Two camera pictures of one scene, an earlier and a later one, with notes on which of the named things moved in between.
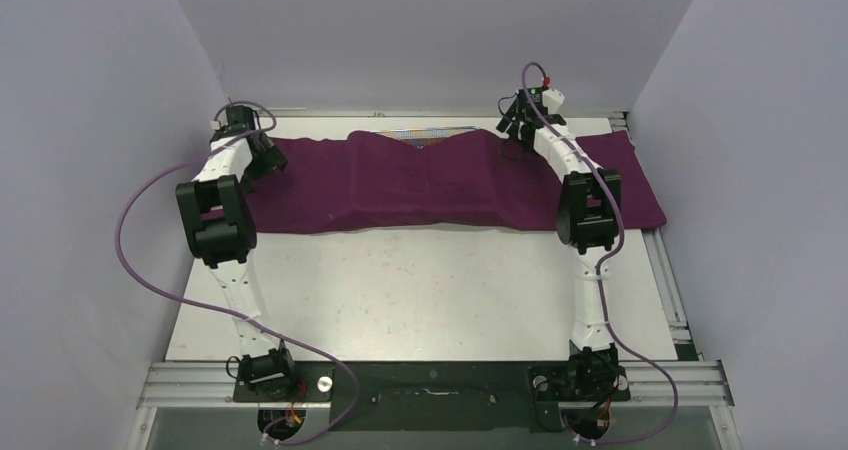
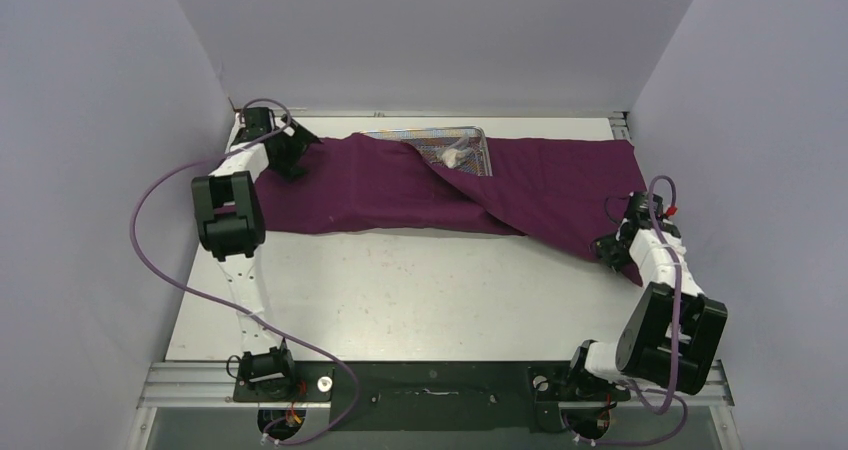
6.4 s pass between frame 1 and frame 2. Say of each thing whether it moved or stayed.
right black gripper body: moved
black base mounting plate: stayed
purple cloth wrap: stayed
